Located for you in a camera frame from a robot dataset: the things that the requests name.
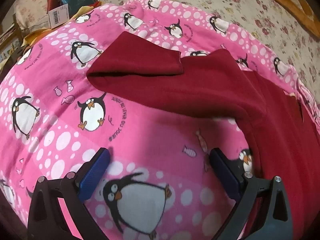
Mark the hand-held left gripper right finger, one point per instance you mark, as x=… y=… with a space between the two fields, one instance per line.
x=225 y=172

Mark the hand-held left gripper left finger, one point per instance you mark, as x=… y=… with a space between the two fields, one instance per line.
x=95 y=172

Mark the dark red garment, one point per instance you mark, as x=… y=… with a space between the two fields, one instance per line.
x=212 y=87

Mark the pink penguin print blanket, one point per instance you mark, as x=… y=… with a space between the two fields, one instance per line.
x=62 y=120

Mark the wooden furniture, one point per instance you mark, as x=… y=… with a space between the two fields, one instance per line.
x=10 y=37

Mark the white barcode tag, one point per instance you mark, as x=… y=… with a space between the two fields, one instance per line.
x=58 y=16

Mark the floral bed sheet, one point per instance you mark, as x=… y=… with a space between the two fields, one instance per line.
x=225 y=2

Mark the floral pillow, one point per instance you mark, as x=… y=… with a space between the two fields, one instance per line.
x=30 y=7

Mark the orange patterned quilt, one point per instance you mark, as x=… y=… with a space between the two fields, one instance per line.
x=287 y=2

